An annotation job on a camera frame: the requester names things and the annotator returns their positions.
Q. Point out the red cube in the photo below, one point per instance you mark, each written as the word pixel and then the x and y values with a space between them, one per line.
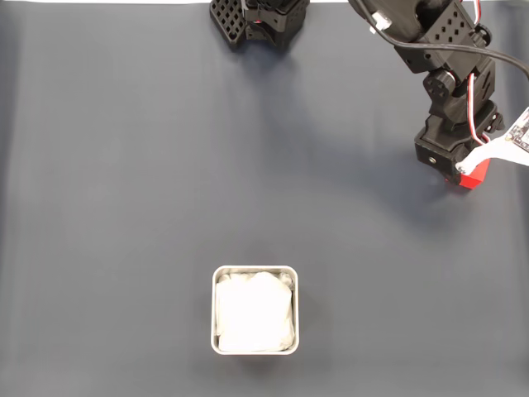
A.
pixel 475 175

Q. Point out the square metal box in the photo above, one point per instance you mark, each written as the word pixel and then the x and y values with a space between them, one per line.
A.
pixel 213 314

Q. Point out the white crumpled cloth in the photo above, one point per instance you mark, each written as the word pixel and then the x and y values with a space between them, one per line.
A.
pixel 254 310

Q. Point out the dark grey table mat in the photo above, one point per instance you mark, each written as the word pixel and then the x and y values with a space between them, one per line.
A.
pixel 124 207

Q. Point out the camera board on white mount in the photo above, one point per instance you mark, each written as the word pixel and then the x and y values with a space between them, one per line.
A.
pixel 483 153

